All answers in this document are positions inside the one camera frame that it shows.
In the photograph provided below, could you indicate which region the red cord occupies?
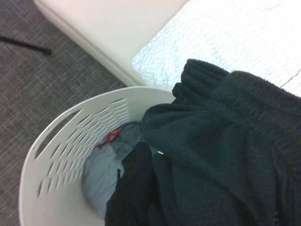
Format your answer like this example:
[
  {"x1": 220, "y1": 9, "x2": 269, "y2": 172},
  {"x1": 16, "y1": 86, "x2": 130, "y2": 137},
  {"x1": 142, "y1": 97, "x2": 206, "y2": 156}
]
[{"x1": 94, "y1": 129, "x2": 119, "y2": 151}]

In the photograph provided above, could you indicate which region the white patterned bedspread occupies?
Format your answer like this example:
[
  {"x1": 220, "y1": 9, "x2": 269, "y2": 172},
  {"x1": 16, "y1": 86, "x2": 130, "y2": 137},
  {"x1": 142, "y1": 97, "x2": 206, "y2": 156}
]
[{"x1": 131, "y1": 0, "x2": 301, "y2": 97}]

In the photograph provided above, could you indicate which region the black garment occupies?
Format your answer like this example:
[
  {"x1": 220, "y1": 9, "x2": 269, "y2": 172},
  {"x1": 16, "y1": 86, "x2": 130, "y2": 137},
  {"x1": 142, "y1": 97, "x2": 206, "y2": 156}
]
[{"x1": 104, "y1": 58, "x2": 301, "y2": 226}]

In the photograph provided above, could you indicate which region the white perforated laundry basket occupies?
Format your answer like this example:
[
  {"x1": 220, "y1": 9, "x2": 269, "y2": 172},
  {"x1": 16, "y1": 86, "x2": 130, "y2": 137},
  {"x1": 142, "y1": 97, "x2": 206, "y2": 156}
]
[{"x1": 18, "y1": 86, "x2": 176, "y2": 226}]

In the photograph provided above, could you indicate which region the thick black cable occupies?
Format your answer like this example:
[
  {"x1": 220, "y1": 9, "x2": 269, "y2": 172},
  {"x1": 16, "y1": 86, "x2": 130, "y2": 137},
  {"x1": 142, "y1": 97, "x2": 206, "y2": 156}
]
[{"x1": 0, "y1": 35, "x2": 53, "y2": 56}]

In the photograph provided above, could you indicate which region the gray garment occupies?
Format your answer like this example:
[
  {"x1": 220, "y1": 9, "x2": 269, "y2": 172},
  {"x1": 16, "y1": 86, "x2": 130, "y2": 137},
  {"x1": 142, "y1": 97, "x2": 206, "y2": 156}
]
[{"x1": 82, "y1": 122, "x2": 165, "y2": 221}]

